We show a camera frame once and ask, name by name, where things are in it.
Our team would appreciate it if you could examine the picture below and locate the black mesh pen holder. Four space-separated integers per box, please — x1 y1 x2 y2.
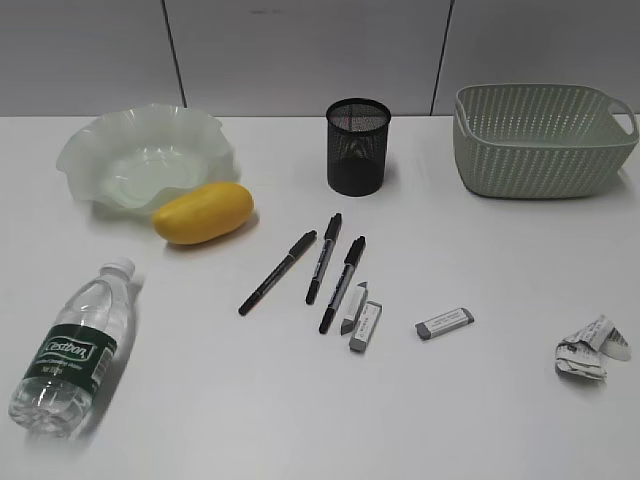
325 98 392 197

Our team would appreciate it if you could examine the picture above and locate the clear plastic water bottle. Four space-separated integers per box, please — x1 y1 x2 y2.
8 258 135 437

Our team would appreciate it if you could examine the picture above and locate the pale green plastic basket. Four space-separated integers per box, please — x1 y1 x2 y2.
453 84 639 200

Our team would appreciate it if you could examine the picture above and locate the black marker pen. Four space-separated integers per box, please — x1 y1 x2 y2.
238 230 317 316
318 236 366 334
305 213 342 305

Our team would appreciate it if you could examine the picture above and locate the translucent white wavy plate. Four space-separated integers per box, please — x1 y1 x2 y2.
56 103 240 216

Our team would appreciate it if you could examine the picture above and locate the yellow mango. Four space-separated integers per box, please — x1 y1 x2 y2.
152 182 254 245

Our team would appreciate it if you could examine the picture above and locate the waste paper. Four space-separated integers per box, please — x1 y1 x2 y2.
555 315 632 381

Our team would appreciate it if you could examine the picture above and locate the grey white eraser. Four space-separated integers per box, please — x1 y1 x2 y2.
415 307 475 340
340 281 368 335
348 300 383 353

